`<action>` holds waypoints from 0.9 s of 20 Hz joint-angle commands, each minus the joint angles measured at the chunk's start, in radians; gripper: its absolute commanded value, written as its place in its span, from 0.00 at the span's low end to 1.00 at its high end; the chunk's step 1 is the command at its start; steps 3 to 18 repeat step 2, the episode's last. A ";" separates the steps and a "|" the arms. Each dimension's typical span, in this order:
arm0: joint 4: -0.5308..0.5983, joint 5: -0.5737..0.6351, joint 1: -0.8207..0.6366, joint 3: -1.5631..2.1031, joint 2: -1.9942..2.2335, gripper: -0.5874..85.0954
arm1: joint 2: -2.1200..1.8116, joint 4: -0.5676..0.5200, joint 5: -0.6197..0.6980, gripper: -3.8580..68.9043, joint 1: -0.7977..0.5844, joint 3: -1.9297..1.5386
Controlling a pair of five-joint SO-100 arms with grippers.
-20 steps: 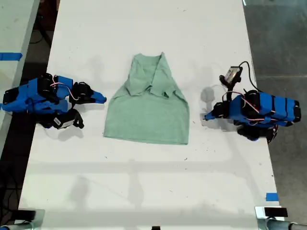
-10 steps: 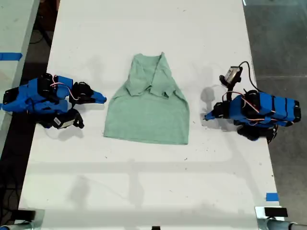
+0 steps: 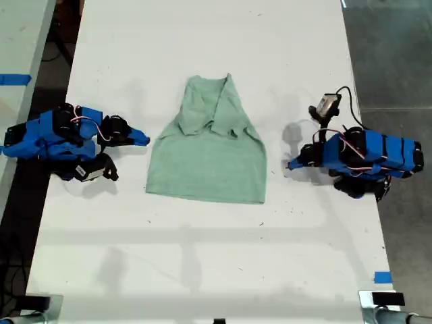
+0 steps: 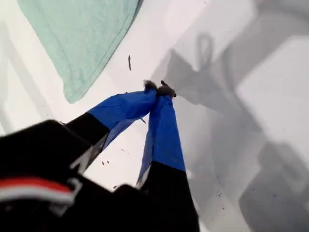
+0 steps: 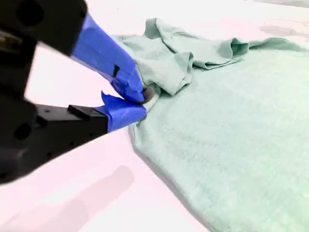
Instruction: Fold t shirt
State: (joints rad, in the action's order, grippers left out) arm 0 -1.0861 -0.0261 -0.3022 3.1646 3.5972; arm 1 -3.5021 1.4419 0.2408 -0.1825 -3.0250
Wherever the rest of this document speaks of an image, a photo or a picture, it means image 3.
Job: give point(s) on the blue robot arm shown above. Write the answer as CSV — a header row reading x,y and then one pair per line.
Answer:
x,y
27,145
388,152

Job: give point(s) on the short blue tape strip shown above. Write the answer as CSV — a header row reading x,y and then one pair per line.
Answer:
x,y
383,277

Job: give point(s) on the white mounting block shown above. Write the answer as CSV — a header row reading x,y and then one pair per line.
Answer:
x,y
365,298

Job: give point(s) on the silver and black camera box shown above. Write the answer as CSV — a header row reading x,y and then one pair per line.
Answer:
x,y
328,104

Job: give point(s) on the black box on white block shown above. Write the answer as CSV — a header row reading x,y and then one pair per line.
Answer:
x,y
388,298

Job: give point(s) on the black box on metal plate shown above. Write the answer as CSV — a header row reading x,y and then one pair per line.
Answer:
x,y
38,302

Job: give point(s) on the pale green T-shirt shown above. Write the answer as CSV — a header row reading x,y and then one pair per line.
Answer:
x,y
206,168

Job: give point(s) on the grey tube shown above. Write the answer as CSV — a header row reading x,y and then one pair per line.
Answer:
x,y
20,319
395,317

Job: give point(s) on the grey metal plate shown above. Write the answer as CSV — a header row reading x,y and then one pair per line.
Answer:
x,y
56,303

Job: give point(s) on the small black box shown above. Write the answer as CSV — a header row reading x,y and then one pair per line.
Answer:
x,y
219,321

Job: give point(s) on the white side table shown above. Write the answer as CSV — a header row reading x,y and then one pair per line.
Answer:
x,y
20,40

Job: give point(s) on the long blue tape strip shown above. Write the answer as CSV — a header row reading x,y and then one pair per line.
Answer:
x,y
15,79

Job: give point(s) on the black camera stalk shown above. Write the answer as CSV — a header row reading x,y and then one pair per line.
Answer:
x,y
323,131
111,167

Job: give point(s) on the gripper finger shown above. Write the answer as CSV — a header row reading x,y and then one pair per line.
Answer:
x,y
136,142
298,160
298,166
139,134

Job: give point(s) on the black camera box white label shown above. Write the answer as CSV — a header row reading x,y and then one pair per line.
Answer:
x,y
91,170

